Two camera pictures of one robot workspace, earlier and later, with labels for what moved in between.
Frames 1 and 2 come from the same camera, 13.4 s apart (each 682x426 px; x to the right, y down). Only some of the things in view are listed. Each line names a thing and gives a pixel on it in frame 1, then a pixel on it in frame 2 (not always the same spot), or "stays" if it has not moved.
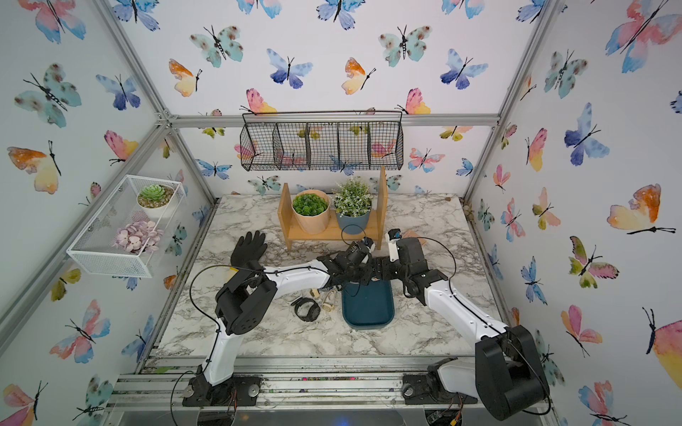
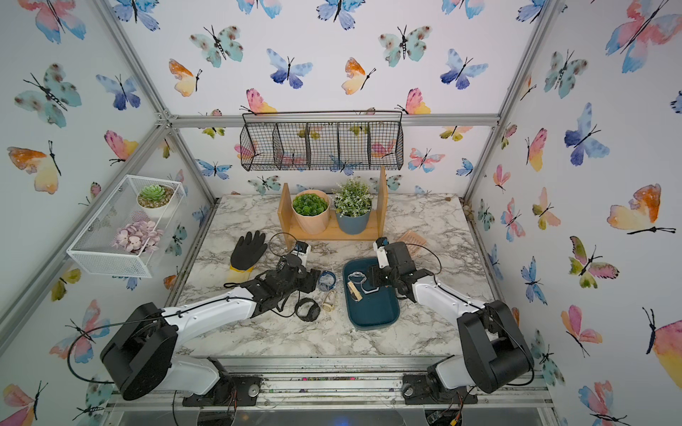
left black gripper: [368, 272] -> [311, 280]
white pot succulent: [153, 199] stays
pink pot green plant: [312, 210] stays
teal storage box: [368, 307] stays
